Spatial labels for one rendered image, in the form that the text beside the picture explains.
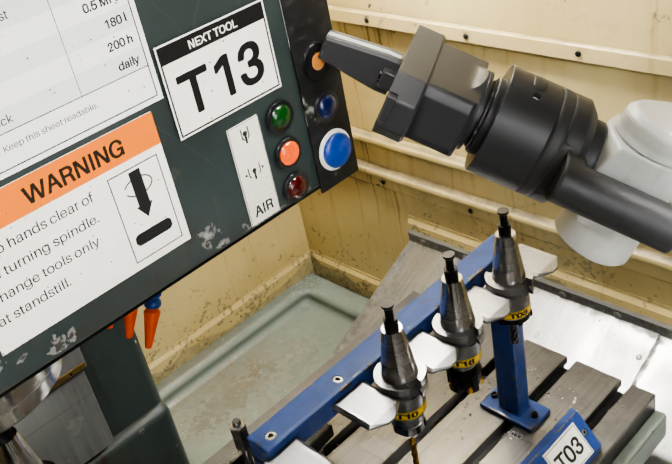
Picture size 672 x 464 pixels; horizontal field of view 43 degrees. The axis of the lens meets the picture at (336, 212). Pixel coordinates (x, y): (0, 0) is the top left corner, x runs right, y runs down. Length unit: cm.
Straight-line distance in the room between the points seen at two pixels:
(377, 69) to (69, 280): 27
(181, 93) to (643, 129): 33
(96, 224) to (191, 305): 148
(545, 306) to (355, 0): 70
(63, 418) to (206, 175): 90
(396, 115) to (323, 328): 156
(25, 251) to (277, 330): 164
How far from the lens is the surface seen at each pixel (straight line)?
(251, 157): 67
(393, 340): 99
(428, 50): 67
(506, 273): 114
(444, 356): 106
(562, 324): 169
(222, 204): 66
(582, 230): 70
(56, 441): 150
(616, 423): 142
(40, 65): 56
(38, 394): 80
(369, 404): 102
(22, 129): 56
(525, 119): 64
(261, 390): 203
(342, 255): 217
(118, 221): 61
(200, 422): 201
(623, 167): 66
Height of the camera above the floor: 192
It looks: 31 degrees down
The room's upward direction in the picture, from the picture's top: 12 degrees counter-clockwise
